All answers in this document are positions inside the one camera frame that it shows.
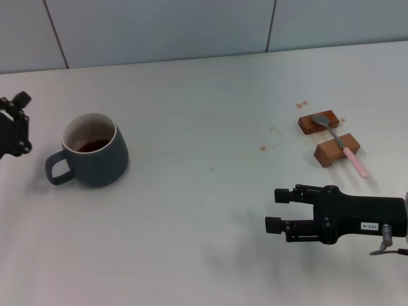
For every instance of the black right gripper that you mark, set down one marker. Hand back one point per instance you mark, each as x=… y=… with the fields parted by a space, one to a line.
x=350 y=213

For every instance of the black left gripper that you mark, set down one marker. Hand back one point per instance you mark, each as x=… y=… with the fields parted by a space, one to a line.
x=6 y=137

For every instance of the grey ceramic mug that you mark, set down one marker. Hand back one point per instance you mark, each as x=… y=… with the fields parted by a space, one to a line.
x=102 y=165

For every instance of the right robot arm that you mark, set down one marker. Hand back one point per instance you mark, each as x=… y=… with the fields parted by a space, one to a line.
x=406 y=216

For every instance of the light brown notched wooden block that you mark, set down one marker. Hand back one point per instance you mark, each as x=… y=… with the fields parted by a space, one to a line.
x=328 y=153

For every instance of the dark coffee liquid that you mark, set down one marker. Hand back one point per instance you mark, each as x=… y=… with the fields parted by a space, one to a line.
x=92 y=146

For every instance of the dark brown wooden block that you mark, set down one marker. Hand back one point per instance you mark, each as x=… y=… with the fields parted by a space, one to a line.
x=308 y=127

